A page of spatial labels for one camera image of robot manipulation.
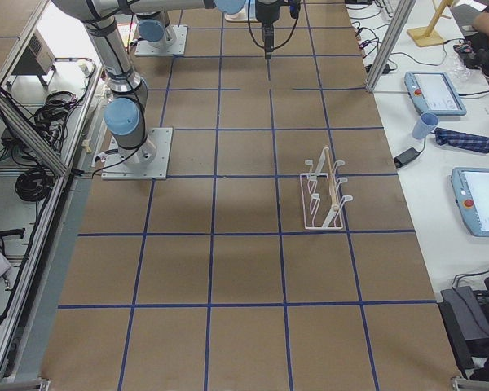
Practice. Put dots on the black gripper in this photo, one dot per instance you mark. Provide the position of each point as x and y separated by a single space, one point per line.
267 14

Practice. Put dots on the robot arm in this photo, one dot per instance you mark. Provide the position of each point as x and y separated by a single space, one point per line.
158 13
125 115

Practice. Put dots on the blue cup on desk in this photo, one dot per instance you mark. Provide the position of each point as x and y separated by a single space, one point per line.
426 123

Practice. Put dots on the wooden stand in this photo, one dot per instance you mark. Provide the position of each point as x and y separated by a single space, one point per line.
427 36

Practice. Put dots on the far teach pendant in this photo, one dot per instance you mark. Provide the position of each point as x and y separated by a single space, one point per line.
433 92

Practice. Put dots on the teach pendant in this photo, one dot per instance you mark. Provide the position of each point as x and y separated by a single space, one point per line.
471 189
433 92

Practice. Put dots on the black power adapter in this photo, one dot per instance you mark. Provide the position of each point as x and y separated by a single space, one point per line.
406 157

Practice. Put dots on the blue plaid folded umbrella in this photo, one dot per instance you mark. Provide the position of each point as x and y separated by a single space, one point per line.
461 140

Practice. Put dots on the near teach pendant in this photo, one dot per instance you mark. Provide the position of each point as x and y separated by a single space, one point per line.
471 189

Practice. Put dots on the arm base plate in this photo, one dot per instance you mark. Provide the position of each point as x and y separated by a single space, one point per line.
155 40
149 162

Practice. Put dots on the aluminium frame post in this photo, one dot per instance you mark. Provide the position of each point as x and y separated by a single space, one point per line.
390 39

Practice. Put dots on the white wire cup rack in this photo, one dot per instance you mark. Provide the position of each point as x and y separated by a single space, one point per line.
322 200

